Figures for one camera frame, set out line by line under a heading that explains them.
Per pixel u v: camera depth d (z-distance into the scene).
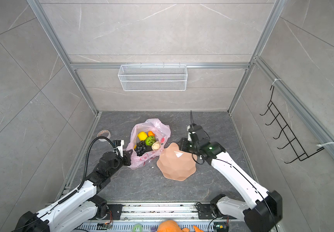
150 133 1.00
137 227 0.70
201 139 0.57
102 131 1.05
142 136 0.98
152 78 1.01
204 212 0.73
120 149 0.71
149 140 0.95
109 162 0.62
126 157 0.72
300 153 0.61
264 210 0.37
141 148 0.92
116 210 0.73
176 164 0.91
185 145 0.67
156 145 0.93
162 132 0.84
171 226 0.64
